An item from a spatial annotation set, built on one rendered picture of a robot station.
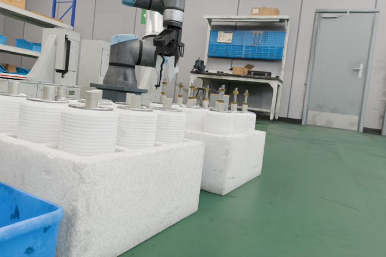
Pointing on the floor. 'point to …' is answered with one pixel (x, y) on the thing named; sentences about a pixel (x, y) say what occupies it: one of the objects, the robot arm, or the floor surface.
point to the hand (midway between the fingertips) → (163, 77)
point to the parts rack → (16, 13)
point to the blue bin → (27, 224)
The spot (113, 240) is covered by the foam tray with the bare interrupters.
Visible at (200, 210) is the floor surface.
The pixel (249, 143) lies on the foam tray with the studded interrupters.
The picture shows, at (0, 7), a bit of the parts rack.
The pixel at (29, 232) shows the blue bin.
